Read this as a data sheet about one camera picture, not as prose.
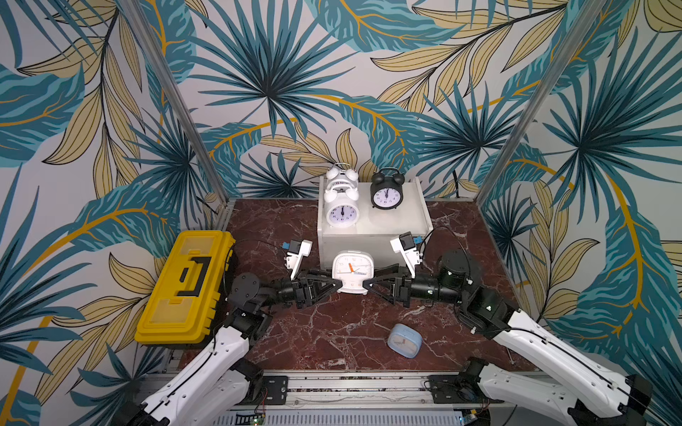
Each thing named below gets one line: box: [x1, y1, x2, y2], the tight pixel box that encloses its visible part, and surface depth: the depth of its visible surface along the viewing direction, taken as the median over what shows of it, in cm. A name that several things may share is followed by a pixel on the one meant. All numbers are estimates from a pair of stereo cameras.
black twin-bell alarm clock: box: [370, 166, 405, 210], surface depth 70 cm
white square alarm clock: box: [331, 250, 375, 296], surface depth 59 cm
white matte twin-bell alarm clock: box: [324, 181, 360, 229], surface depth 65 cm
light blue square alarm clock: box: [387, 323, 423, 359], surface depth 78 cm
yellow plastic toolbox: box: [134, 230, 237, 345], surface depth 76 cm
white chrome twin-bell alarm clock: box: [325, 162, 359, 185], surface depth 69 cm
